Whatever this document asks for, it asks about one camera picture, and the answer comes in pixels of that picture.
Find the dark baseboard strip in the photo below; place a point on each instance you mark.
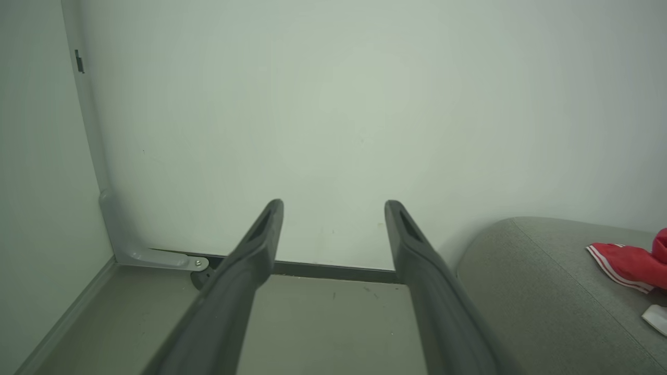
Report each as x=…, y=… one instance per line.
x=323, y=270

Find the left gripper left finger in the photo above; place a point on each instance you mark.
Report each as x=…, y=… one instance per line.
x=224, y=312

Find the light grey skirting strip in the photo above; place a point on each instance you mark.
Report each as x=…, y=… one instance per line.
x=68, y=315

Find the red and white garment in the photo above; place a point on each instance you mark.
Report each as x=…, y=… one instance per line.
x=641, y=265

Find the small dark wall hinge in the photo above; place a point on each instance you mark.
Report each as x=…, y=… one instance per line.
x=79, y=61

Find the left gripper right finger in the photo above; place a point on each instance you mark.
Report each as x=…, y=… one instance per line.
x=443, y=312

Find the grey metal corner bracket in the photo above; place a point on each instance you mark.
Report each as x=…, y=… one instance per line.
x=135, y=256

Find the black round floor stopper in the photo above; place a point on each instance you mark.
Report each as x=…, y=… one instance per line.
x=200, y=278

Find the grey upholstered couch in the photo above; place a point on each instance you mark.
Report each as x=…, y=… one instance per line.
x=547, y=312

